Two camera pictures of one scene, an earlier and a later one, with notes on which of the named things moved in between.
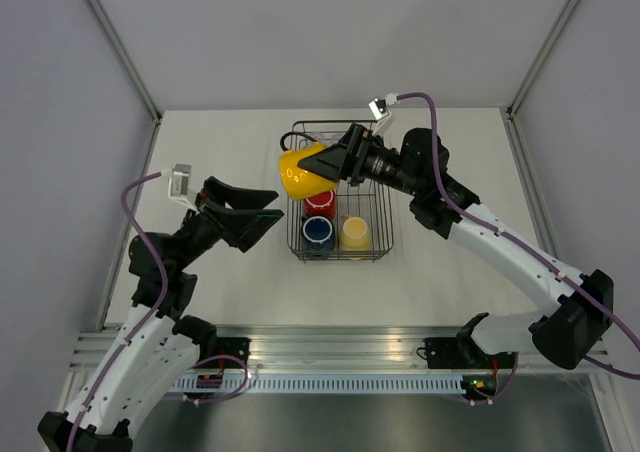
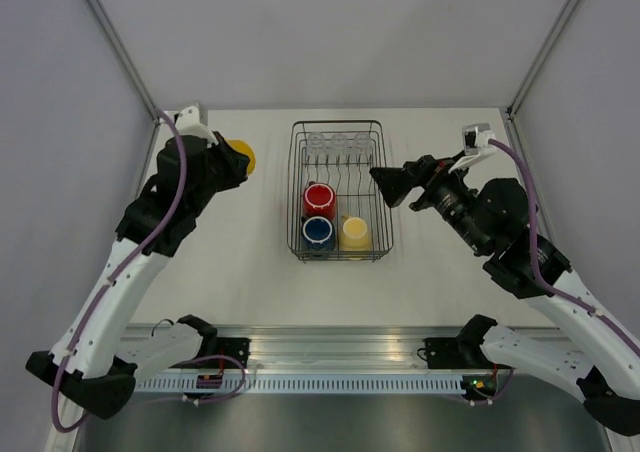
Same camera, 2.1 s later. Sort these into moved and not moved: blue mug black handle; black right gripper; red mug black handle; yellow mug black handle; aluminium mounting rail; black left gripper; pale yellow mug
Moved: black right gripper; yellow mug black handle; black left gripper
Not moved: aluminium mounting rail; pale yellow mug; blue mug black handle; red mug black handle
